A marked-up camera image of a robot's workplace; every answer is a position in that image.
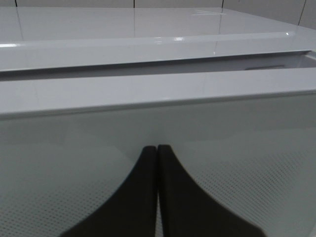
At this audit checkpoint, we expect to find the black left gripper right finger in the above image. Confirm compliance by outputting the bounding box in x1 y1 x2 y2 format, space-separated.
157 145 264 237

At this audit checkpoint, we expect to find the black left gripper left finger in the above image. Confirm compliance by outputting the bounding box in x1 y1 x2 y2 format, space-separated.
61 146 158 237

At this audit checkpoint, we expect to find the white microwave door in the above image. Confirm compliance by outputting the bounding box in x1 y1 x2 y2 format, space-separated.
0 68 316 237

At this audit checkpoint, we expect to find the white microwave oven body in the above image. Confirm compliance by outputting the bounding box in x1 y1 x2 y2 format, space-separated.
0 7 316 80

